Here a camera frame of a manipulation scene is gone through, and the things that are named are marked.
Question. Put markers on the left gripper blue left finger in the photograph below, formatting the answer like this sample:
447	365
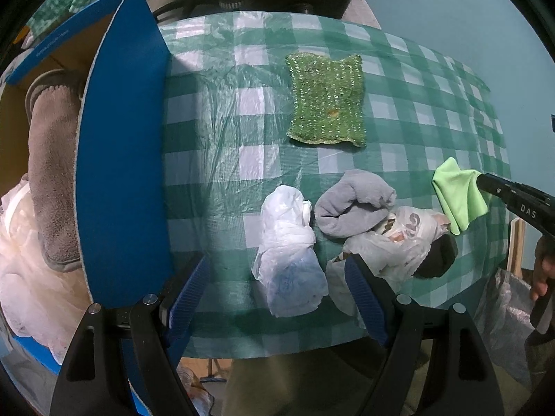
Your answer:
187	290

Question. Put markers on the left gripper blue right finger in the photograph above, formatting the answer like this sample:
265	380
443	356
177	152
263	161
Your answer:
369	308

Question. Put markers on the printed plastic bag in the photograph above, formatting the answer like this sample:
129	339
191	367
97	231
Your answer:
410	242

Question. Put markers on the lime green microfiber cloth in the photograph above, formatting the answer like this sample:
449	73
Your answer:
459	195

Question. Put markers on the white plastic bag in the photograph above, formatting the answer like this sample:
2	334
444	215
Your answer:
286	268

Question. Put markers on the light grey sock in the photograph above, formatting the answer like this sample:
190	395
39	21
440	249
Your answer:
354	205

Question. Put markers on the white mesh bath pouf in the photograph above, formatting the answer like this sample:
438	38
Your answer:
37	302

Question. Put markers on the blue cardboard box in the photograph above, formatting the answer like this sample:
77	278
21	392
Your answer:
119	173

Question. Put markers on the green sparkly knitted cloth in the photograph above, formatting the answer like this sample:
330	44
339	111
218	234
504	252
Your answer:
327	99

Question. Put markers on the grey-brown fuzzy sock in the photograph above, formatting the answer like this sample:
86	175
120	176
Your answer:
52	105

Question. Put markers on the person's right hand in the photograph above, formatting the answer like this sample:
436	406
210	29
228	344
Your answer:
544	265

